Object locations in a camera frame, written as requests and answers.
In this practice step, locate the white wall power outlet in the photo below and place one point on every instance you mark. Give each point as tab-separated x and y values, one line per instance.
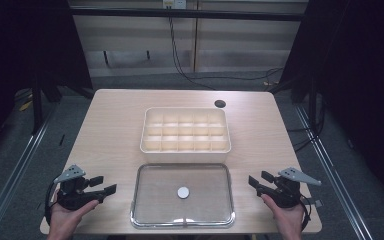
174	3

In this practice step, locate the person's left hand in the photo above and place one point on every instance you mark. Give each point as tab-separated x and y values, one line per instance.
65	220

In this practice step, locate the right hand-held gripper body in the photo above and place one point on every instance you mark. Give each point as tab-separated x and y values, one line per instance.
286	193

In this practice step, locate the person's right hand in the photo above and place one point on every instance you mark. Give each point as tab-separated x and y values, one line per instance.
288	221

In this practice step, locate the white compartment storage box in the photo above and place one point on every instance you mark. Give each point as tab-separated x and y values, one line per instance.
185	134

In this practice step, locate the black horizontal metal bar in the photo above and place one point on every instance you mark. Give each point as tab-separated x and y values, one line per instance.
180	14

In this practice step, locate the metal floor rail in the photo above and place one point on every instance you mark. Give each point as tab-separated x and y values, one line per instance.
333	173
13	173

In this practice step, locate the black metal stand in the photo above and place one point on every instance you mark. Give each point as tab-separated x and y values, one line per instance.
37	106

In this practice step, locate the black curtain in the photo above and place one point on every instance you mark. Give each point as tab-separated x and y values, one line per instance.
23	43
360	83

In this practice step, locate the clear plastic box lid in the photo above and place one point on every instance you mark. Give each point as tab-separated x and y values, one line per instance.
166	200

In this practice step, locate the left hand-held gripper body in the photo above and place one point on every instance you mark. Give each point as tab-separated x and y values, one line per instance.
73	195

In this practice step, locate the yellow floor marker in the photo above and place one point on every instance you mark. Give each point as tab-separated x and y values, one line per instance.
25	106

